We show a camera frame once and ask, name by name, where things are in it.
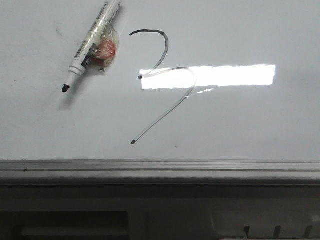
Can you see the white marker tray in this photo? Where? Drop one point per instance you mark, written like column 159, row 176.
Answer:
column 266, row 225

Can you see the white black whiteboard marker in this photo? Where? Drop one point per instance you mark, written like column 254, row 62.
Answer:
column 93, row 38

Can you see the white whiteboard with aluminium frame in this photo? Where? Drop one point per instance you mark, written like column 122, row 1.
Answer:
column 200, row 92

